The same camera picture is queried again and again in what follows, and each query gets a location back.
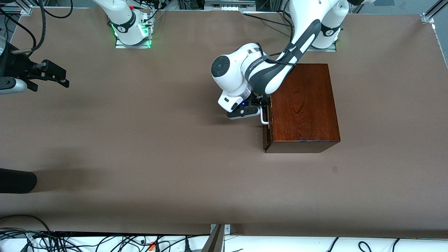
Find aluminium frame bracket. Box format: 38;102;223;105
0;0;33;15
421;0;448;24

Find black looping cable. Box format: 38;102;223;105
0;214;53;235

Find tangled black cable bundle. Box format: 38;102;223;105
0;227;210;252

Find aluminium profile post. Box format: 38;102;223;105
201;224;231;252

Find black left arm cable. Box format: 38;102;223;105
268;14;299;67

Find dark brown wooden cabinet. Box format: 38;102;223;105
264;63;341;153

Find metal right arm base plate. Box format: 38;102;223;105
115;35;152;49

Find black cylindrical object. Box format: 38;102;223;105
0;168;37;194

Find black cable on table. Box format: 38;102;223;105
243;10;294;29

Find white power strip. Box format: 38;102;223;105
204;0;257;12

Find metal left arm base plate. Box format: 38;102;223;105
308;41;337;52

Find wooden drawer with white handle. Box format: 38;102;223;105
260;94;273;151

